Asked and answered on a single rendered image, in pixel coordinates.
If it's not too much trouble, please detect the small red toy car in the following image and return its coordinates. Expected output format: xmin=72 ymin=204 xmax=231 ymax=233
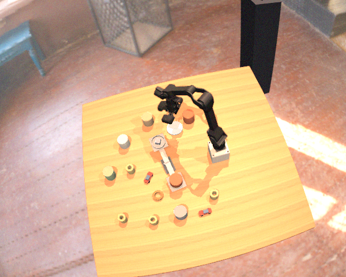
xmin=144 ymin=172 xmax=153 ymax=184
xmin=198 ymin=208 xmax=212 ymax=216

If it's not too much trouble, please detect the brown paper cup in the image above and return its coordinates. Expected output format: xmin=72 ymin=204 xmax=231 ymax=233
xmin=141 ymin=112 xmax=154 ymax=127

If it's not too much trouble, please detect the orange cylinder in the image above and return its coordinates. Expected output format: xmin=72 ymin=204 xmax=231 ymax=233
xmin=169 ymin=173 xmax=183 ymax=188

